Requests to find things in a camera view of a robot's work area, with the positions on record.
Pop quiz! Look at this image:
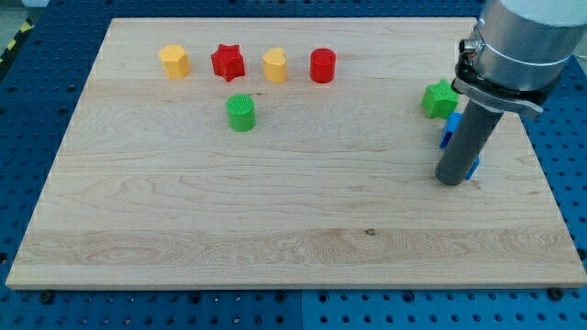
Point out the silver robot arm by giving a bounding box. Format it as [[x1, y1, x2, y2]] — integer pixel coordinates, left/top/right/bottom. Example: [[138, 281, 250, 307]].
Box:
[[452, 0, 586, 119]]

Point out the green cylinder block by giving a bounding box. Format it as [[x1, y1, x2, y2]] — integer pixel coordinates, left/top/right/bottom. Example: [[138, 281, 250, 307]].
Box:
[[226, 94, 256, 132]]

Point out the wooden board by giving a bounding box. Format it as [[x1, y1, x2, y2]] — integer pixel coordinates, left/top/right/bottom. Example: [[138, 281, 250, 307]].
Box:
[[6, 18, 586, 291]]

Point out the yellow heart block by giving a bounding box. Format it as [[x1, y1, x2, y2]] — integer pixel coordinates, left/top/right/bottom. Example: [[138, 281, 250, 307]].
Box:
[[262, 47, 287, 83]]

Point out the red cylinder block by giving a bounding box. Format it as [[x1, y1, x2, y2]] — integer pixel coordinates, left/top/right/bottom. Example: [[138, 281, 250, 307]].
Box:
[[309, 48, 337, 83]]

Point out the red star block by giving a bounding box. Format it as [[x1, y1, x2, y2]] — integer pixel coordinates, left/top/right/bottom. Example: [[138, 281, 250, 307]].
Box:
[[211, 44, 246, 82]]

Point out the yellow hexagon block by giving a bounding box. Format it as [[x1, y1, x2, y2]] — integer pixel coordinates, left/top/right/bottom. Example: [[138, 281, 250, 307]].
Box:
[[159, 44, 191, 79]]

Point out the green star block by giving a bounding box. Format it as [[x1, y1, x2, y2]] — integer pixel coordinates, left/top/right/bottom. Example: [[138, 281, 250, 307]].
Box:
[[421, 79, 459, 119]]

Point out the blue block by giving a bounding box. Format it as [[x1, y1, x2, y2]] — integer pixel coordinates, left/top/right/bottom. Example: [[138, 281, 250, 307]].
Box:
[[439, 112, 481, 181]]

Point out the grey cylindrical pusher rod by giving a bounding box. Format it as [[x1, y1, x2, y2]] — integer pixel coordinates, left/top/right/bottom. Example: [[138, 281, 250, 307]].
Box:
[[435, 101, 504, 186]]

